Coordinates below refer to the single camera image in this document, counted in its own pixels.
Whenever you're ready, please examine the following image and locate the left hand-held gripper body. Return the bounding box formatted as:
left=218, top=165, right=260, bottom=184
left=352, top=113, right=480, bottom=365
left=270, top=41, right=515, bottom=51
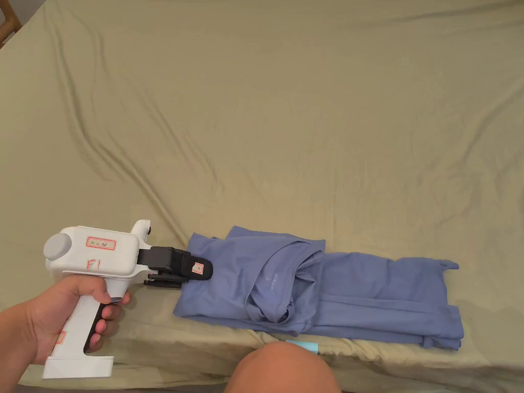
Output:
left=42, top=219, right=174, bottom=380

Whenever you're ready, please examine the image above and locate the blue shirt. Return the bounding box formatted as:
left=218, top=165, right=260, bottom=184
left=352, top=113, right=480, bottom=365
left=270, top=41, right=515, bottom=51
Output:
left=172, top=225, right=465, bottom=352

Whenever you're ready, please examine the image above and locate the person's left hand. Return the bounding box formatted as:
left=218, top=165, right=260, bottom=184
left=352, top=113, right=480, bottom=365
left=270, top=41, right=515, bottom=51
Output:
left=24, top=280, right=133, bottom=365

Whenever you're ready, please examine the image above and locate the bed with beige sheet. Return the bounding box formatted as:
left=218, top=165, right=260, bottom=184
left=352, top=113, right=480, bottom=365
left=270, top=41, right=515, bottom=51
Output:
left=0, top=0, right=524, bottom=390

